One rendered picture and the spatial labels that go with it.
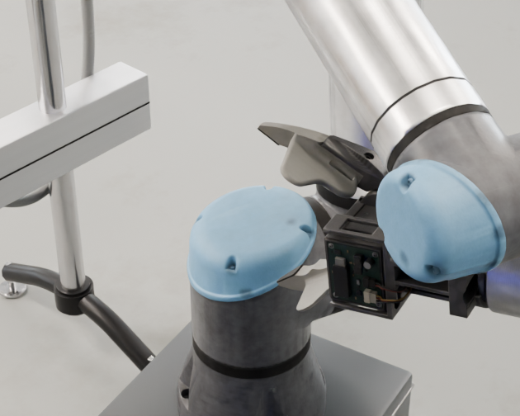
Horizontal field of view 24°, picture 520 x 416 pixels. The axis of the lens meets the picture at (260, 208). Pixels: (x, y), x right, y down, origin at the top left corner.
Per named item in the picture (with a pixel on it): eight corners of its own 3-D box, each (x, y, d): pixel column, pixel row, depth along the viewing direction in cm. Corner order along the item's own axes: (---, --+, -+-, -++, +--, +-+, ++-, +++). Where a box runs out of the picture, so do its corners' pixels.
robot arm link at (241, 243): (170, 309, 119) (163, 197, 111) (290, 271, 124) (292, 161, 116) (221, 385, 110) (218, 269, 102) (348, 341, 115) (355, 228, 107)
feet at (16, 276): (148, 404, 233) (144, 350, 225) (-11, 293, 260) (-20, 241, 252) (177, 383, 238) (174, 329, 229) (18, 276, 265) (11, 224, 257)
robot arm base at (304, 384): (228, 333, 131) (226, 261, 125) (352, 382, 125) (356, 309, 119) (148, 418, 120) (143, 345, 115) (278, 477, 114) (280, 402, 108)
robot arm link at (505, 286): (569, 200, 87) (567, 293, 91) (508, 191, 89) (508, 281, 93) (536, 256, 82) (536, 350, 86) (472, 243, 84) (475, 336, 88)
